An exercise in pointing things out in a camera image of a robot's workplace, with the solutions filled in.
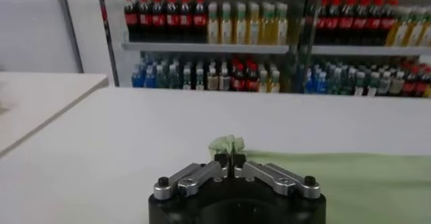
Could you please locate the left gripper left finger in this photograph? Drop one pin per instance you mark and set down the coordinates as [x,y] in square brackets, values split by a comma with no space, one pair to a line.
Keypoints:
[192,178]

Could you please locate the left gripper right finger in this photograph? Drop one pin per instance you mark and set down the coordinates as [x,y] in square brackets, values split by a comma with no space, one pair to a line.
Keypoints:
[276,178]

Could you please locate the light green shirt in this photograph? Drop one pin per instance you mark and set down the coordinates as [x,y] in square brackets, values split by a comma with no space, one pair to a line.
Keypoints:
[336,185]

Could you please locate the small yellow drink bottle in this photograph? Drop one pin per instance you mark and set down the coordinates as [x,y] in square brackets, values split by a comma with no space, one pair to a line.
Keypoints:
[275,84]
[429,92]
[263,84]

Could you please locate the large white work table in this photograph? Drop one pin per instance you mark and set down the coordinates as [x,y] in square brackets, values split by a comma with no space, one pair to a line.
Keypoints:
[101,144]

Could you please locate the small dark drink bottle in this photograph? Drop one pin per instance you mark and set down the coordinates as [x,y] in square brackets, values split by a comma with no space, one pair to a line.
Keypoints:
[199,81]
[384,84]
[213,81]
[224,82]
[397,84]
[187,80]
[359,85]
[372,87]

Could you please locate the small cola bottle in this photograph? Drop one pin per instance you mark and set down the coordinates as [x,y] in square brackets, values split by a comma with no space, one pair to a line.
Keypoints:
[252,83]
[239,82]
[409,87]
[421,88]

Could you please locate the small green water bottle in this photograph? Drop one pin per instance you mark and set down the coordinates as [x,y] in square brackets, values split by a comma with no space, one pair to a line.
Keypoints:
[161,79]
[335,84]
[174,79]

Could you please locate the white cabinet shelf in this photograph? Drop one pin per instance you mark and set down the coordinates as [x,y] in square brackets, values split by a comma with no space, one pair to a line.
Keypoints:
[370,51]
[202,47]

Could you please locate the yellow juice bottle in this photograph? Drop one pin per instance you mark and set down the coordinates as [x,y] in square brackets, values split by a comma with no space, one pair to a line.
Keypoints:
[253,28]
[400,35]
[240,28]
[267,28]
[414,35]
[427,36]
[282,30]
[213,27]
[226,28]

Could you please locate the beverage display cabinet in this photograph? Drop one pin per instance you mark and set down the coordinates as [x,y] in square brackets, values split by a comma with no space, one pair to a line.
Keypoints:
[370,50]
[116,27]

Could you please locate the white side table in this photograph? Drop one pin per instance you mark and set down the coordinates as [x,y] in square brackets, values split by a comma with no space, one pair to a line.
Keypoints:
[50,94]

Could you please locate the dark partition post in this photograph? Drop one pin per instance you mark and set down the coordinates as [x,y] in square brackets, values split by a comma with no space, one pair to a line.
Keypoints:
[69,27]

